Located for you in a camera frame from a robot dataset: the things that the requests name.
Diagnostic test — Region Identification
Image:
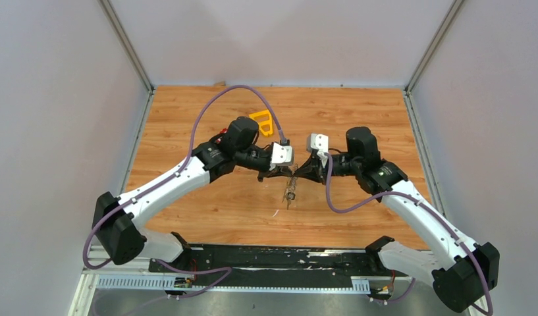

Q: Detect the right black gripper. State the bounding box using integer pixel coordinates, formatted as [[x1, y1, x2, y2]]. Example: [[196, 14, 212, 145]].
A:
[[294, 153, 361, 185]]

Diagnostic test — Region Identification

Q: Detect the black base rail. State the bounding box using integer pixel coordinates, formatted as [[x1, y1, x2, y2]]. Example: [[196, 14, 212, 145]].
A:
[[173, 244, 401, 288]]

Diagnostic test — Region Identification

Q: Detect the yellow triangular plastic piece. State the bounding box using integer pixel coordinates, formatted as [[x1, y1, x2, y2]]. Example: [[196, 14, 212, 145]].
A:
[[248, 109, 274, 137]]

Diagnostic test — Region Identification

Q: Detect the grey slotted cable duct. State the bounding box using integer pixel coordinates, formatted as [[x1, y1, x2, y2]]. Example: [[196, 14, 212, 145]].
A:
[[96, 275, 371, 294]]

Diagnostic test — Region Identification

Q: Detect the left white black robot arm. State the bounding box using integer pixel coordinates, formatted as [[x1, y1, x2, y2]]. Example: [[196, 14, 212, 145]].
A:
[[91, 117, 294, 272]]

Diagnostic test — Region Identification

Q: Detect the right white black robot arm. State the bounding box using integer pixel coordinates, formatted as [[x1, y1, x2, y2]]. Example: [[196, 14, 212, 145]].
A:
[[294, 126, 500, 315]]

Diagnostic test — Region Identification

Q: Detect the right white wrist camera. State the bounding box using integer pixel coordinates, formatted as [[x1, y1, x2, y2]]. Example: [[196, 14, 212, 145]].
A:
[[306, 133, 329, 167]]

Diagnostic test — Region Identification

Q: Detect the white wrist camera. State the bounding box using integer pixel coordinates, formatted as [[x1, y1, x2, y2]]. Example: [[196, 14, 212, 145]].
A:
[[269, 142, 294, 171], [306, 133, 329, 167]]

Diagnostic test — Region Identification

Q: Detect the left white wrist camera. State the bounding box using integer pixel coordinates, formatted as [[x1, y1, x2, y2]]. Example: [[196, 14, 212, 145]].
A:
[[269, 142, 294, 171]]

